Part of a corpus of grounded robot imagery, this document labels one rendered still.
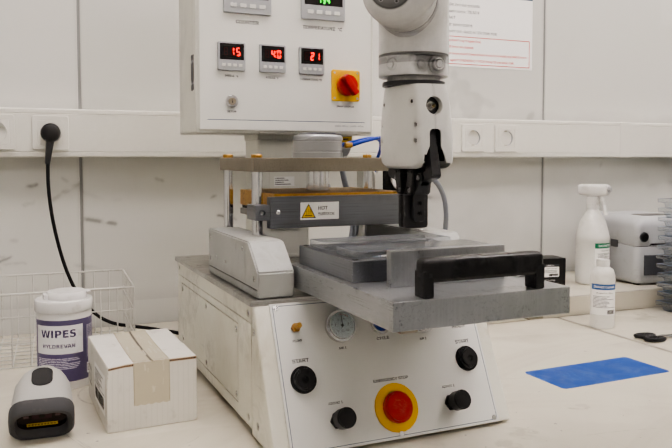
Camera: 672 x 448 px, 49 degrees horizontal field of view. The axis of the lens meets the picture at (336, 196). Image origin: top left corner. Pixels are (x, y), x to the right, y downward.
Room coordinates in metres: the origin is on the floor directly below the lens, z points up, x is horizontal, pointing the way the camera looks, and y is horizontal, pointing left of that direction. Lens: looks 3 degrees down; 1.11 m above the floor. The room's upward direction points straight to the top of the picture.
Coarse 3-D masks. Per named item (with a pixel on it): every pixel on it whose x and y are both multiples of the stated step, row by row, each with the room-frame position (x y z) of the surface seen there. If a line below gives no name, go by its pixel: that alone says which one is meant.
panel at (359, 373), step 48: (288, 336) 0.91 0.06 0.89; (384, 336) 0.96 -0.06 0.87; (432, 336) 0.99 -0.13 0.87; (288, 384) 0.89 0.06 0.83; (336, 384) 0.91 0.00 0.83; (384, 384) 0.93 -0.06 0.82; (432, 384) 0.96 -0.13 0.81; (480, 384) 0.98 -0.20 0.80; (288, 432) 0.86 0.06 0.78; (336, 432) 0.88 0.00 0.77; (384, 432) 0.90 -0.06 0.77; (432, 432) 0.93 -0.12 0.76
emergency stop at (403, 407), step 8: (392, 392) 0.92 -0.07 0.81; (400, 392) 0.93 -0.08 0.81; (384, 400) 0.92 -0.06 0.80; (392, 400) 0.92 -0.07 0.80; (400, 400) 0.92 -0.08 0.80; (408, 400) 0.92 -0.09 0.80; (384, 408) 0.91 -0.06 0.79; (392, 408) 0.91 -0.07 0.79; (400, 408) 0.92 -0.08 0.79; (408, 408) 0.92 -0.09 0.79; (392, 416) 0.91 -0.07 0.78; (400, 416) 0.91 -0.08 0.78; (408, 416) 0.91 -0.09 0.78
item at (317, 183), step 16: (320, 176) 1.15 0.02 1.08; (240, 192) 1.20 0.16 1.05; (272, 192) 1.08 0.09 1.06; (288, 192) 1.08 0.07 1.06; (304, 192) 1.08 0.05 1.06; (320, 192) 1.08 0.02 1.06; (336, 192) 1.08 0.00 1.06; (352, 192) 1.09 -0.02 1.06; (368, 192) 1.11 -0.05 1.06; (384, 192) 1.12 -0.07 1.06; (240, 208) 1.20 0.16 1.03
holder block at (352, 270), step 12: (300, 252) 0.96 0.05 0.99; (312, 252) 0.92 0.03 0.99; (324, 252) 0.89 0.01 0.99; (312, 264) 0.92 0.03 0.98; (324, 264) 0.88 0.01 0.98; (336, 264) 0.85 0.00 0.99; (348, 264) 0.82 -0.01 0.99; (360, 264) 0.81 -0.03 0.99; (372, 264) 0.82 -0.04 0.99; (384, 264) 0.83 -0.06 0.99; (336, 276) 0.85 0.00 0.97; (348, 276) 0.82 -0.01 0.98; (360, 276) 0.81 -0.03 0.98; (372, 276) 0.82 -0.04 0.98; (384, 276) 0.83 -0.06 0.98
